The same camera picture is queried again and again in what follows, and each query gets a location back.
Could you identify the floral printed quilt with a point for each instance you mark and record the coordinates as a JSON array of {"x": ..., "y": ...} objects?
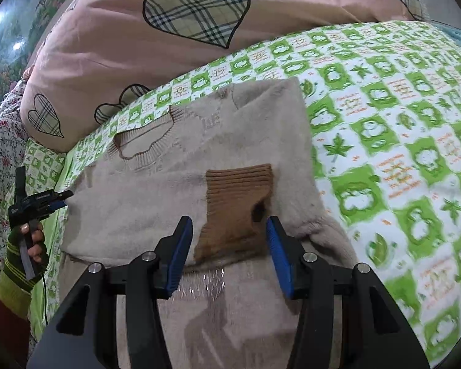
[{"x": 0, "y": 153}]

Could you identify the landscape wall poster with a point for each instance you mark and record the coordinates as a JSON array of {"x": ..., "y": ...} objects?
[{"x": 15, "y": 46}]

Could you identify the person's left hand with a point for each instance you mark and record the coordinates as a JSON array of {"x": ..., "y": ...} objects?
[{"x": 38, "y": 250}]

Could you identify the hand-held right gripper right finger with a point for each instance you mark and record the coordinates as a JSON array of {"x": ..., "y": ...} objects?
[{"x": 280, "y": 253}]

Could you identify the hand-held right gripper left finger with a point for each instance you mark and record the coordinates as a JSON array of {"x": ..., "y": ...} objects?
[{"x": 178, "y": 261}]

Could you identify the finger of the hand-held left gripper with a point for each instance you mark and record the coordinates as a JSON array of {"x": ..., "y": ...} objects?
[
  {"x": 63, "y": 194},
  {"x": 59, "y": 203}
]

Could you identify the pink quilt with plaid hearts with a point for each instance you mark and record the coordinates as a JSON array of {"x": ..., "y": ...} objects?
[{"x": 138, "y": 65}]

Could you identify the green white printed bedsheet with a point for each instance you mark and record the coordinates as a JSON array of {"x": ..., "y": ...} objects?
[{"x": 388, "y": 161}]

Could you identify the green white printed pillow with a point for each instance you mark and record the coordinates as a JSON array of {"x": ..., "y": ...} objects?
[{"x": 42, "y": 165}]

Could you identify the plain light green sheet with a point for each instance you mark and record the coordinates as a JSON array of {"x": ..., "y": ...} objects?
[{"x": 37, "y": 309}]

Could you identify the beige knit sweater brown cuffs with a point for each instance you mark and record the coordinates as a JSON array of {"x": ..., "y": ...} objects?
[{"x": 138, "y": 207}]

